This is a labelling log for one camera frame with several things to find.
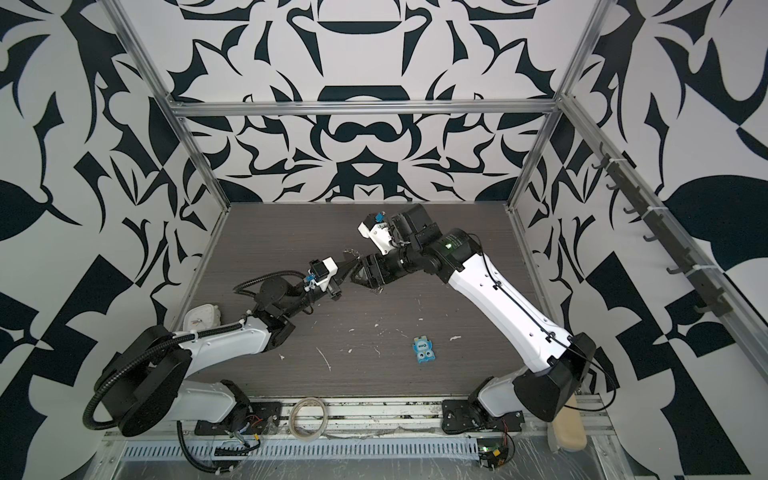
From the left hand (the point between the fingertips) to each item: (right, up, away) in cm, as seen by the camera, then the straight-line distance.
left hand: (356, 251), depth 71 cm
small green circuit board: (+32, -47, 0) cm, 57 cm away
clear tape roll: (-14, -44, +1) cm, 46 cm away
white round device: (-46, -20, +17) cm, 53 cm away
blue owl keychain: (+17, -28, +14) cm, 36 cm away
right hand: (+2, -5, -4) cm, 6 cm away
